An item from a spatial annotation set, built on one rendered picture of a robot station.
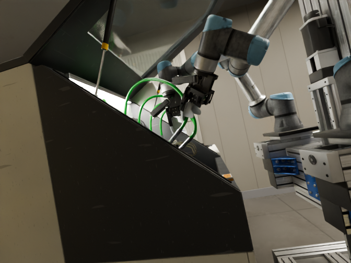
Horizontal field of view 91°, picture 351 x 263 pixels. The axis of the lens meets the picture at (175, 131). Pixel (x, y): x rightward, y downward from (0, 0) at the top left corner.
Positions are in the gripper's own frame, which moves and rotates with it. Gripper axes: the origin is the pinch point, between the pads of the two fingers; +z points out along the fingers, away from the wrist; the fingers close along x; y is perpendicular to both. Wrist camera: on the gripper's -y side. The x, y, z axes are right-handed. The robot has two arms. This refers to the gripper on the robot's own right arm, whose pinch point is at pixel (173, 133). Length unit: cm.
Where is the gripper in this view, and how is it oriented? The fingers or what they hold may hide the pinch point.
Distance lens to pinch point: 84.7
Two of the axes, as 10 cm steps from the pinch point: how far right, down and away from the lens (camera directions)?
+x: 1.8, 0.0, 9.8
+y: 9.6, -2.0, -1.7
